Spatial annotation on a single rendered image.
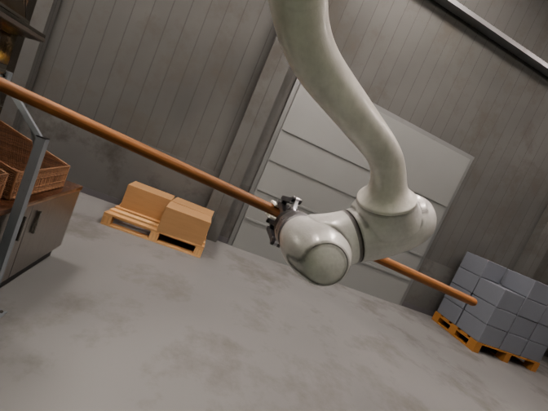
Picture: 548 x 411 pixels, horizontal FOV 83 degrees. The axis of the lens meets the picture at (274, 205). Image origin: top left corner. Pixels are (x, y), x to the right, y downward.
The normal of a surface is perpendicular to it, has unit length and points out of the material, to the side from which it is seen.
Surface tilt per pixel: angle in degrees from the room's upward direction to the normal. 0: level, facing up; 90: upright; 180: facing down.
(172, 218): 90
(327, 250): 80
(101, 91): 90
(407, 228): 99
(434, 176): 90
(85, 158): 90
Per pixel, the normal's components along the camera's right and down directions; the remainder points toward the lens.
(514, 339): 0.19, 0.19
